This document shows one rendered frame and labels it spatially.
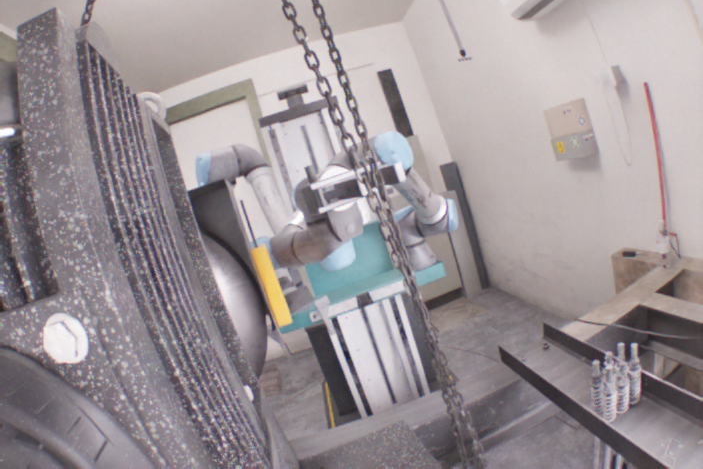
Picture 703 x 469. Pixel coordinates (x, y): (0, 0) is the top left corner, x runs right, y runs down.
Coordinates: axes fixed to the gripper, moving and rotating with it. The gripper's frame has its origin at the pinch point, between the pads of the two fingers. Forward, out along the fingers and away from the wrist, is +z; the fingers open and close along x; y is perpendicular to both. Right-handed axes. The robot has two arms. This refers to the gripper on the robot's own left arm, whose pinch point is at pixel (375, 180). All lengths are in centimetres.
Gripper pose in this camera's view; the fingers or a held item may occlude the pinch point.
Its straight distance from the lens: 51.9
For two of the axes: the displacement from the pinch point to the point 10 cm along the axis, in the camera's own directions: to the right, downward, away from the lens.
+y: -3.2, -9.4, -1.0
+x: 8.5, -3.3, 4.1
